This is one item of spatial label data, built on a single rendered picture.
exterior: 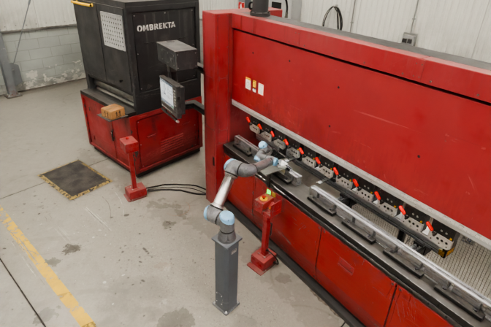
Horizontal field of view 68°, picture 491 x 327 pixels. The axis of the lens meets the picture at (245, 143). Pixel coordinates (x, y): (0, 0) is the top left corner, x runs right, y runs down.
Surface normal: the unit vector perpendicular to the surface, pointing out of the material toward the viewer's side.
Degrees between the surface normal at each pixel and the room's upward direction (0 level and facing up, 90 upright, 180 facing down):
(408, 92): 90
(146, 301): 0
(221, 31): 90
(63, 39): 90
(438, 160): 90
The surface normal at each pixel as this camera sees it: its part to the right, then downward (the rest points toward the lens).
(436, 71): -0.81, 0.24
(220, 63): 0.58, 0.39
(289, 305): 0.04, -0.89
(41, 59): 0.74, 0.32
